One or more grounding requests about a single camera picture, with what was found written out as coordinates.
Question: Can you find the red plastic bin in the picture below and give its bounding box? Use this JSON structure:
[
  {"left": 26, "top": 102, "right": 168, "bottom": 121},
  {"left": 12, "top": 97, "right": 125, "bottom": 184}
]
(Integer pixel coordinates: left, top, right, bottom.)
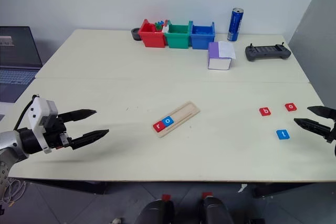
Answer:
[{"left": 138, "top": 19, "right": 167, "bottom": 48}]

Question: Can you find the dark rounded shape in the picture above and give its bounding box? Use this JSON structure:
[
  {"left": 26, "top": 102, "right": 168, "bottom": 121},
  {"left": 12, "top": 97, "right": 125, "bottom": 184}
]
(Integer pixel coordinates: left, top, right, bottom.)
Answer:
[
  {"left": 134, "top": 198, "right": 175, "bottom": 224},
  {"left": 200, "top": 196, "right": 235, "bottom": 224}
]

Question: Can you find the red letter tile r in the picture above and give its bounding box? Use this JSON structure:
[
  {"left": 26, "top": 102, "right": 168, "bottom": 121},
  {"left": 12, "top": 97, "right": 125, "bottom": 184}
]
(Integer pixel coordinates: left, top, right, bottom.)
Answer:
[{"left": 153, "top": 121, "right": 166, "bottom": 134}]

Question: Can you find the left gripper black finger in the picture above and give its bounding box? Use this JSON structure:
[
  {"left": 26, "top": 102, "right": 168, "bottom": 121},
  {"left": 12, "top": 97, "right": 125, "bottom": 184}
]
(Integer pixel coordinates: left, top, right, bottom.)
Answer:
[
  {"left": 58, "top": 109, "right": 98, "bottom": 123},
  {"left": 69, "top": 129, "right": 110, "bottom": 151}
]

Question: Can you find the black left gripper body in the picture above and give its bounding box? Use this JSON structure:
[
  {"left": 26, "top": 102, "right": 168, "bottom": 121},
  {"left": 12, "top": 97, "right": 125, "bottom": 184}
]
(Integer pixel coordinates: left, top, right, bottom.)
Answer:
[{"left": 44, "top": 115, "right": 74, "bottom": 151}]

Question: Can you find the white cable bundle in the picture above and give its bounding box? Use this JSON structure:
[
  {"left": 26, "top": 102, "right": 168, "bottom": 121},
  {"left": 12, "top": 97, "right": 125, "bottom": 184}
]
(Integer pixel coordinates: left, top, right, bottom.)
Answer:
[{"left": 0, "top": 177, "right": 27, "bottom": 209}]

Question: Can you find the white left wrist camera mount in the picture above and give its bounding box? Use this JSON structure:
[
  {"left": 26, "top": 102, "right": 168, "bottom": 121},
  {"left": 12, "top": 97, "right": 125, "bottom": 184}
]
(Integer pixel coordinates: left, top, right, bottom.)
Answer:
[{"left": 27, "top": 94, "right": 59, "bottom": 154}]

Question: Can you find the purple and white box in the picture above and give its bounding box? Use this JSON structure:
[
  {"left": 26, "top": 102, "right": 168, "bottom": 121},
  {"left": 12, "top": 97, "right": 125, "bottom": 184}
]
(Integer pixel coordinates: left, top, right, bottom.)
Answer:
[{"left": 207, "top": 41, "right": 233, "bottom": 71}]

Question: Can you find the grey handheld controller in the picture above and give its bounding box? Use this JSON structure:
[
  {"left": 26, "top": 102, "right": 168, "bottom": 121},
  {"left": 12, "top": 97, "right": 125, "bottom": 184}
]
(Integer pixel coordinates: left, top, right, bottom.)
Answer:
[{"left": 245, "top": 42, "right": 292, "bottom": 62}]

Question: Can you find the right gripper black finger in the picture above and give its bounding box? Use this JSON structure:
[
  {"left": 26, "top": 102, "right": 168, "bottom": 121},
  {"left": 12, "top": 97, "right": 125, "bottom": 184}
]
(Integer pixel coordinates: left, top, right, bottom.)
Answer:
[
  {"left": 307, "top": 105, "right": 336, "bottom": 120},
  {"left": 293, "top": 118, "right": 332, "bottom": 141}
]

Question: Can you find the white paper sheet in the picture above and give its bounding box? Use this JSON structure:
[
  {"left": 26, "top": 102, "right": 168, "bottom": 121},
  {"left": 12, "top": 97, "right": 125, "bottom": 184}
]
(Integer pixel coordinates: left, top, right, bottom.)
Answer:
[{"left": 217, "top": 40, "right": 237, "bottom": 60}]

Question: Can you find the black round holder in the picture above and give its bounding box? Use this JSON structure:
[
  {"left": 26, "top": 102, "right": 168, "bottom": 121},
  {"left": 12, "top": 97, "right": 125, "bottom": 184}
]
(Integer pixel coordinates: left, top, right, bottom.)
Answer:
[{"left": 131, "top": 27, "right": 143, "bottom": 41}]

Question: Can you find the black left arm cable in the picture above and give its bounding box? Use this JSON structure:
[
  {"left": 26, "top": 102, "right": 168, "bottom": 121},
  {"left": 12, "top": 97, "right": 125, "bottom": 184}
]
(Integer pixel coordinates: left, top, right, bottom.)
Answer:
[{"left": 13, "top": 100, "right": 35, "bottom": 131}]

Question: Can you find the blue letter tile t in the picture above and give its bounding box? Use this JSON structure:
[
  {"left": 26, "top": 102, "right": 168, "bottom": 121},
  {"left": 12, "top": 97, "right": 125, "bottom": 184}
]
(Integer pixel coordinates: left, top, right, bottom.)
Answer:
[{"left": 276, "top": 129, "right": 291, "bottom": 141}]

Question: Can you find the green plastic bin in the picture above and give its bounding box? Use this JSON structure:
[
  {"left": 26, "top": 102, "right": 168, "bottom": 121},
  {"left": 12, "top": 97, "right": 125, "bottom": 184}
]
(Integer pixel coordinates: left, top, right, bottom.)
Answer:
[{"left": 164, "top": 19, "right": 192, "bottom": 49}]

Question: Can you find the wooden letter tray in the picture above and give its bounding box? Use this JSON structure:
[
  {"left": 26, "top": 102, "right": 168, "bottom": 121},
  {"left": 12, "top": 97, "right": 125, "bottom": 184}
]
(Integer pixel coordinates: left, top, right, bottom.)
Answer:
[{"left": 152, "top": 101, "right": 201, "bottom": 139}]

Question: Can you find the dark laptop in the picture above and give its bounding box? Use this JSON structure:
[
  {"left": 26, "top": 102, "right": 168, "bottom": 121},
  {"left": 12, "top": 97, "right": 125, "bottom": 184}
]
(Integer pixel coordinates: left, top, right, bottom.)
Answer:
[{"left": 0, "top": 26, "right": 43, "bottom": 104}]

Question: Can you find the blue drink can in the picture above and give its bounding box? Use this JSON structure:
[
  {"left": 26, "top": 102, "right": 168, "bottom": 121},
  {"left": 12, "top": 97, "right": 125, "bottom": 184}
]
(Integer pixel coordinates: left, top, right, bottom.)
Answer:
[{"left": 226, "top": 6, "right": 245, "bottom": 42}]

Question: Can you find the blue plastic bin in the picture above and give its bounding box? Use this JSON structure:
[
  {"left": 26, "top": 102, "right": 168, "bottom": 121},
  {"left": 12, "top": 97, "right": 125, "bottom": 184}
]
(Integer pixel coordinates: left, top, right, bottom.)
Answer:
[{"left": 189, "top": 20, "right": 216, "bottom": 50}]

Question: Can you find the blue letter tile o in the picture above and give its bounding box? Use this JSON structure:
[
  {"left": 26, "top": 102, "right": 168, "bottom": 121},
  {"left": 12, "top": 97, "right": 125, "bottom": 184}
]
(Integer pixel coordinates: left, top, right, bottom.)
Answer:
[{"left": 161, "top": 115, "right": 175, "bottom": 127}]

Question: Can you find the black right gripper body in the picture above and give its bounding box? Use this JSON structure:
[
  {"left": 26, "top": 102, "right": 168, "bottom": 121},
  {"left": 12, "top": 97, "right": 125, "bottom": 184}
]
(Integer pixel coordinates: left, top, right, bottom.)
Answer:
[{"left": 326, "top": 119, "right": 336, "bottom": 144}]

